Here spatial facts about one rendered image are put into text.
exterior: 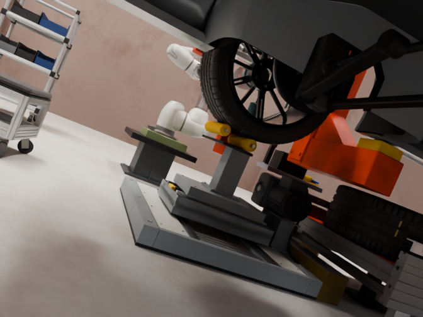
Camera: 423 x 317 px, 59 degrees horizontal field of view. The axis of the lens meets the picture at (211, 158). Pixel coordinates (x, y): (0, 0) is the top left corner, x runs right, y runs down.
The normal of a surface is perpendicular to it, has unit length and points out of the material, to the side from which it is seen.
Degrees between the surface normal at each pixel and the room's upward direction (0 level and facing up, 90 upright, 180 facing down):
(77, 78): 90
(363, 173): 90
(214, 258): 90
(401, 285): 90
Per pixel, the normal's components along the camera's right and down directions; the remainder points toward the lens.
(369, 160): -0.87, -0.37
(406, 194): 0.31, 0.16
